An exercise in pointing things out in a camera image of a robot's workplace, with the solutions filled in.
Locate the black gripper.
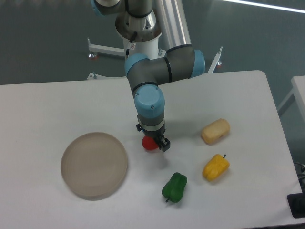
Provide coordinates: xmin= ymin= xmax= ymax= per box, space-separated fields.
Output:
xmin=136 ymin=123 xmax=171 ymax=152

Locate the red toy bell pepper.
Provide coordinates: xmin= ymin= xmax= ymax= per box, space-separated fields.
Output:
xmin=142 ymin=136 xmax=159 ymax=151

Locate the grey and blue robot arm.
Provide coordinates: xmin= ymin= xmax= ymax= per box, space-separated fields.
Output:
xmin=91 ymin=0 xmax=205 ymax=151

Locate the green toy bell pepper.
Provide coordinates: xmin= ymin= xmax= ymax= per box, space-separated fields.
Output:
xmin=162 ymin=172 xmax=188 ymax=203

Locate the yellow toy bell pepper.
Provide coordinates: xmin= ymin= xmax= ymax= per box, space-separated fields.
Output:
xmin=202 ymin=154 xmax=230 ymax=182

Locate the beige round plate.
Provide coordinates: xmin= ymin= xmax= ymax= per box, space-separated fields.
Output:
xmin=61 ymin=132 xmax=128 ymax=200

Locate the beige toy bread loaf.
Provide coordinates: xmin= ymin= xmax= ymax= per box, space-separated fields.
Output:
xmin=201 ymin=118 xmax=231 ymax=145

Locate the white side table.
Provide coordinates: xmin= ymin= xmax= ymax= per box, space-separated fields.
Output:
xmin=277 ymin=75 xmax=305 ymax=120

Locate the black device at edge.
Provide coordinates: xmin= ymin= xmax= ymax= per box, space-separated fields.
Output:
xmin=287 ymin=193 xmax=305 ymax=219

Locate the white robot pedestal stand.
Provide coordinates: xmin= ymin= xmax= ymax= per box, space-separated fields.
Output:
xmin=86 ymin=8 xmax=224 ymax=81

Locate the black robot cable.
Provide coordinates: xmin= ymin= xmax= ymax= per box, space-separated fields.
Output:
xmin=125 ymin=31 xmax=138 ymax=60

